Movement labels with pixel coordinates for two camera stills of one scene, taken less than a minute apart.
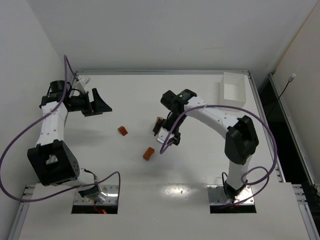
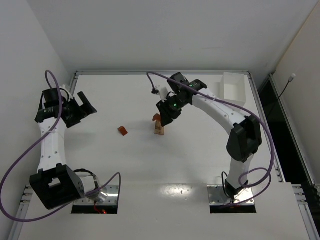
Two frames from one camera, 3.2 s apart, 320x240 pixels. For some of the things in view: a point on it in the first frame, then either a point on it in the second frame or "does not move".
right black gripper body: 160,125 to 166,115
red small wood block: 148,153 to 156,117
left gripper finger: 98,105 to 87,108
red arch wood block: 122,130 does not move
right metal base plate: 217,195 does not move
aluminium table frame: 169,155 does not move
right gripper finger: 157,125 to 166,115
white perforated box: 232,90 does not move
